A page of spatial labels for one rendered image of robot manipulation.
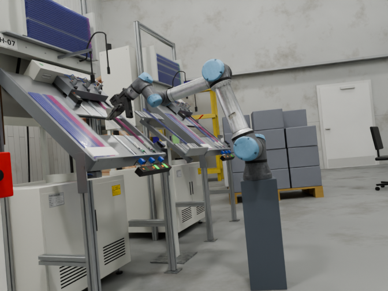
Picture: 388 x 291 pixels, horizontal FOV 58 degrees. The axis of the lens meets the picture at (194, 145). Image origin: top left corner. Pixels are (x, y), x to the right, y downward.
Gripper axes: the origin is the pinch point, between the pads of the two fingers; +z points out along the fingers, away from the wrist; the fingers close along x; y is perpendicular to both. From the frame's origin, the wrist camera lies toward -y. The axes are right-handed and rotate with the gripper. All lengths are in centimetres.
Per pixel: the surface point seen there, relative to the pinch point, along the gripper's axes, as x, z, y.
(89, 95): 0.8, 1.6, 20.0
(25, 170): -262, 314, 170
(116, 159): 31.6, -7.6, -33.1
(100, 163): 43, -6, -33
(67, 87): 16.9, 1.2, 23.1
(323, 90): -792, -147, 29
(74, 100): 18.3, 1.6, 13.9
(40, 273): 49, 49, -55
